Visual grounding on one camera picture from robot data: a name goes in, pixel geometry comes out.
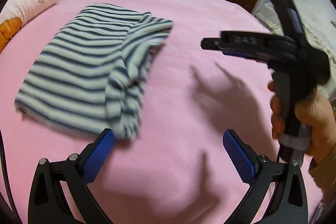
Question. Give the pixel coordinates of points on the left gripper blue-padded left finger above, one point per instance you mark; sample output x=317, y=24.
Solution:
x=94, y=155

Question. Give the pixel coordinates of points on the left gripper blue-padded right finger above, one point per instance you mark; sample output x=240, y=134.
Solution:
x=243, y=157

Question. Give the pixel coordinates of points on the striped long-sleeve shirt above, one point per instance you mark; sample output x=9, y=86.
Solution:
x=92, y=74

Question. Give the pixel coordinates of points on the right forearm beige sleeve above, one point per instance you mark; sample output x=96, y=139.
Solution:
x=323, y=174

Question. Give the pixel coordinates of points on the person's right hand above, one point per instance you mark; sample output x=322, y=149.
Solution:
x=316, y=113

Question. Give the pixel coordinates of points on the beige covered furniture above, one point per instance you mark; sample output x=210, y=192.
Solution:
x=319, y=32

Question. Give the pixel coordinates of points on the pink bed sheet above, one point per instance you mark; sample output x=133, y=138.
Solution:
x=177, y=170

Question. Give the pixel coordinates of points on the pink pillow with orange print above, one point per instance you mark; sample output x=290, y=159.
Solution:
x=17, y=13

